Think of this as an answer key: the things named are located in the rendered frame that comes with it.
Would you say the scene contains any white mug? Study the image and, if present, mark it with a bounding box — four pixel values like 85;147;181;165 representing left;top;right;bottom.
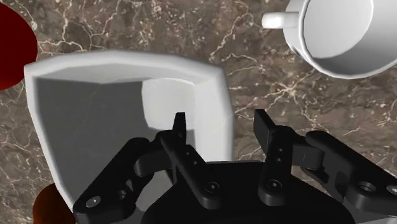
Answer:
261;0;397;80

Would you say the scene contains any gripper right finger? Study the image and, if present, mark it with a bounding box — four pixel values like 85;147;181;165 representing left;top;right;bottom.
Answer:
253;108;397;217

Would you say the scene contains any dark red round object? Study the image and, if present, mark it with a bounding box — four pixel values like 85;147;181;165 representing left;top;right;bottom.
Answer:
0;3;39;92
32;183;77;224

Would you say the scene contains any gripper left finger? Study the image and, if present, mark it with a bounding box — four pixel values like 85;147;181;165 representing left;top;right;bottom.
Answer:
72;112;222;224

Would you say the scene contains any white square bowl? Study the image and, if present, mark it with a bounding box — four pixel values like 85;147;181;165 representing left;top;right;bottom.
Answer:
24;49;235;215

